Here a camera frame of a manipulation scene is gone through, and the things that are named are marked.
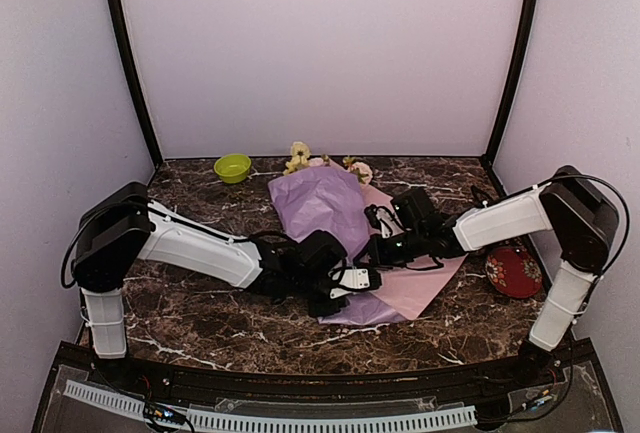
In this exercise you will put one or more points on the pale yellow flower stem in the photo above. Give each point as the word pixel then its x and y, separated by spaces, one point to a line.
pixel 300 155

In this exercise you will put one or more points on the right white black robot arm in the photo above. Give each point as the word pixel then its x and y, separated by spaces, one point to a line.
pixel 591 231

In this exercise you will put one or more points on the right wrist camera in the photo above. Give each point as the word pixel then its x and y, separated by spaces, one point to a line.
pixel 382 219

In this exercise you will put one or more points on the white slotted cable duct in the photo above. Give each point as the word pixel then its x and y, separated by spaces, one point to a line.
pixel 200 420

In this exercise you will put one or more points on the pink carnation stem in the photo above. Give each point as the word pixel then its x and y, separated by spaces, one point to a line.
pixel 359 168

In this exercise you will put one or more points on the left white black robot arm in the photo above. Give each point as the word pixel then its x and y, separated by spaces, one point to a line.
pixel 129 226

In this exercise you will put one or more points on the pink rose stem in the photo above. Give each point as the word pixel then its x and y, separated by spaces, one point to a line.
pixel 321 161

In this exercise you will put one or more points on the black front rail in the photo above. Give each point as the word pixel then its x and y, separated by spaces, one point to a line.
pixel 183 378

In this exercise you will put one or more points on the red floral pouch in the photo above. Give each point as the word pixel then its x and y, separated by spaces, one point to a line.
pixel 513 272

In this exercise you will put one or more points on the left black frame post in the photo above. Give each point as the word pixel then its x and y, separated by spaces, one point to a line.
pixel 129 67

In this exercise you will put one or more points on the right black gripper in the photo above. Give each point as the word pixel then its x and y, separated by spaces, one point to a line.
pixel 379 258

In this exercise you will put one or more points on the right black frame post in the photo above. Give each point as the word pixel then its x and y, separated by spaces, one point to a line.
pixel 516 65

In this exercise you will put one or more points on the green plastic bowl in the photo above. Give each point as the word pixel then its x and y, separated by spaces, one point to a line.
pixel 233 168

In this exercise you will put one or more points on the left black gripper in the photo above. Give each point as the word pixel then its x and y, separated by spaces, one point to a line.
pixel 319 310

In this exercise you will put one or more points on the black frame post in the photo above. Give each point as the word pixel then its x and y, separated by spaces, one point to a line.
pixel 516 65
pixel 129 67

